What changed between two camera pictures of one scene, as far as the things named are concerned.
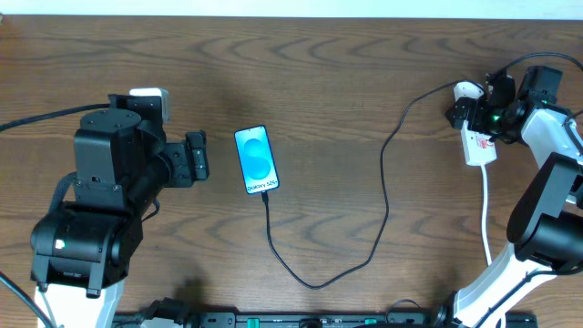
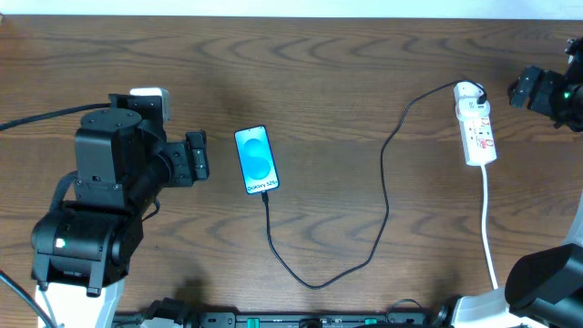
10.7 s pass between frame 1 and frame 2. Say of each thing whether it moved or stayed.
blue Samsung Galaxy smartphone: stayed
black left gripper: stayed
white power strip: stayed
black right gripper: moved
